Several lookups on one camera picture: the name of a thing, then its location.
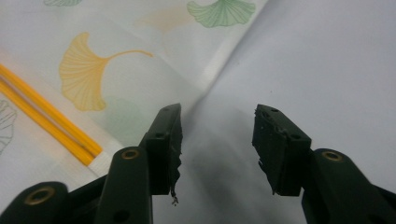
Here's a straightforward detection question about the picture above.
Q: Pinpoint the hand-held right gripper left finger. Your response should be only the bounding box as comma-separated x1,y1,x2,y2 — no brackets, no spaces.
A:
98,103,184,224

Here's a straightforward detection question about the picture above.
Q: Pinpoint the white table sheet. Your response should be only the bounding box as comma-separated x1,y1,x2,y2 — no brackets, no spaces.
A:
148,0,396,224

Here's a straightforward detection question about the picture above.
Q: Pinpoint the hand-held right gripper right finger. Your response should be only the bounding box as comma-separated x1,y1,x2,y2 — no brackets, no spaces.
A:
251,104,396,224

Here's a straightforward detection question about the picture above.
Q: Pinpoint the star-patterned white cloth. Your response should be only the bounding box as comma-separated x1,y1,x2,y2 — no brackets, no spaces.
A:
0,0,269,200

